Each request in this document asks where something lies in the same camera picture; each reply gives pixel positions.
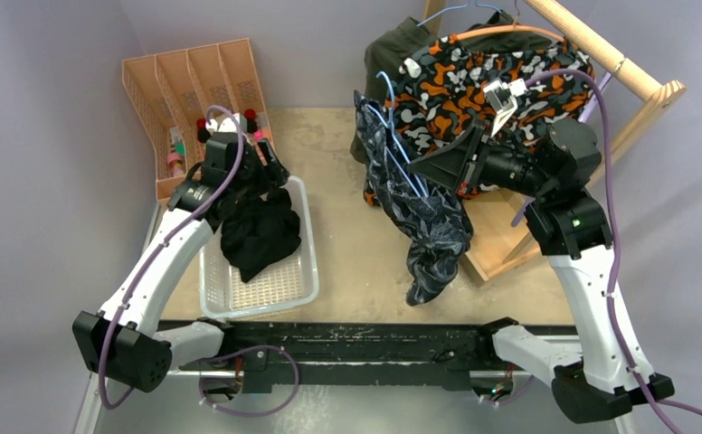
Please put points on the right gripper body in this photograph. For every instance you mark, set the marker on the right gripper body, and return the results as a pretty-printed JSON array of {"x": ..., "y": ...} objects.
[{"x": 512, "y": 169}]

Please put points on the pink small bottle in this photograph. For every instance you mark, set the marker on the pink small bottle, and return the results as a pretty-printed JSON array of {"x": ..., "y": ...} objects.
[{"x": 176, "y": 164}]

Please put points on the orange camouflage shorts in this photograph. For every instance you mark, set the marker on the orange camouflage shorts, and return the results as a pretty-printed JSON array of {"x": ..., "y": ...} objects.
[{"x": 438, "y": 89}]

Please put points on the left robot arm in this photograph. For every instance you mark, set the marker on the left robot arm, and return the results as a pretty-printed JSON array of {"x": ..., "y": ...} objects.
[{"x": 121, "y": 342}]

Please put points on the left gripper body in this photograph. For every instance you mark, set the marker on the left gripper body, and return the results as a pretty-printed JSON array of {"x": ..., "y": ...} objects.
[{"x": 254, "y": 180}]

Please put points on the dark leaf print shorts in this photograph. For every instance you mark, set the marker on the dark leaf print shorts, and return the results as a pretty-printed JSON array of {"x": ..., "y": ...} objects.
[{"x": 437, "y": 226}]

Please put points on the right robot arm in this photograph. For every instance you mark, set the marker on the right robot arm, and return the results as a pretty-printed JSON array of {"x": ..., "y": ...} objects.
[{"x": 610, "y": 375}]

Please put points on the white plastic basket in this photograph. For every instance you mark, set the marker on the white plastic basket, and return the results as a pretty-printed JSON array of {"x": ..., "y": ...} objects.
[{"x": 286, "y": 284}]

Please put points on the red black marker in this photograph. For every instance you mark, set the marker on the red black marker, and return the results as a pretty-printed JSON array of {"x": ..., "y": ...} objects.
[{"x": 251, "y": 118}]

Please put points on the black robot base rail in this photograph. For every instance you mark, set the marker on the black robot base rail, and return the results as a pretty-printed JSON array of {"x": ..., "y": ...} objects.
[{"x": 351, "y": 354}]

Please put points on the peach plastic desk organizer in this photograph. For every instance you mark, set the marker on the peach plastic desk organizer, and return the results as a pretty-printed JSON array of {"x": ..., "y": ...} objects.
[{"x": 171, "y": 92}]

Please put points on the black shorts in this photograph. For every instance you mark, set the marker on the black shorts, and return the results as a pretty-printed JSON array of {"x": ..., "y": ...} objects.
[{"x": 261, "y": 232}]

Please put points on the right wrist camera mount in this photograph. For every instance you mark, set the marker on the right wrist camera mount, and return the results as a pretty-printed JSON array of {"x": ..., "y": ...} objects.
[{"x": 503, "y": 98}]

